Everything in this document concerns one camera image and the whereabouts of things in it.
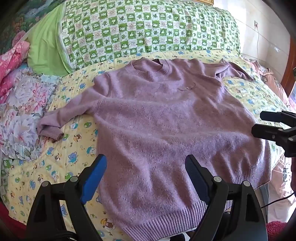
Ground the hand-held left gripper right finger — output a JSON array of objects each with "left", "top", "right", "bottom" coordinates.
[{"left": 185, "top": 154, "right": 269, "bottom": 241}]

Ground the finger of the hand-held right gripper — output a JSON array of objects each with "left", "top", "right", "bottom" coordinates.
[
  {"left": 251, "top": 123, "right": 296, "bottom": 157},
  {"left": 260, "top": 110, "right": 296, "bottom": 127}
]

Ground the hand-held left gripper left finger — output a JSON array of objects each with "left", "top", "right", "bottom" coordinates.
[{"left": 25, "top": 153, "right": 108, "bottom": 241}]

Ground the purple knit sweater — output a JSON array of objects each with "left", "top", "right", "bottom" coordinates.
[{"left": 37, "top": 58, "right": 273, "bottom": 233}]

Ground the pink printed cloth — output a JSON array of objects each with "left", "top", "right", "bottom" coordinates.
[{"left": 240, "top": 54, "right": 296, "bottom": 205}]

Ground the yellow bear-print bed sheet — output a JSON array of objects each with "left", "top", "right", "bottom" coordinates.
[{"left": 0, "top": 50, "right": 292, "bottom": 241}]

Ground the red fuzzy cloth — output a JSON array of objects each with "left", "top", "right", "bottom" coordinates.
[{"left": 266, "top": 221, "right": 289, "bottom": 241}]

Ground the pastel floral blanket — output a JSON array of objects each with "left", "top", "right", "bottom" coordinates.
[{"left": 0, "top": 67, "right": 62, "bottom": 161}]

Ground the light green pillow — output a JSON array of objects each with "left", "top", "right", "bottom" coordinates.
[{"left": 27, "top": 3, "right": 70, "bottom": 76}]

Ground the pink floral blanket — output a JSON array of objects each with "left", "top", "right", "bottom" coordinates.
[{"left": 0, "top": 40, "right": 30, "bottom": 102}]

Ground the brown wooden frame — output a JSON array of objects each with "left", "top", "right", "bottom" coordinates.
[{"left": 280, "top": 35, "right": 296, "bottom": 99}]

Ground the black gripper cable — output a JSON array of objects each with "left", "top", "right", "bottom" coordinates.
[{"left": 261, "top": 191, "right": 296, "bottom": 208}]

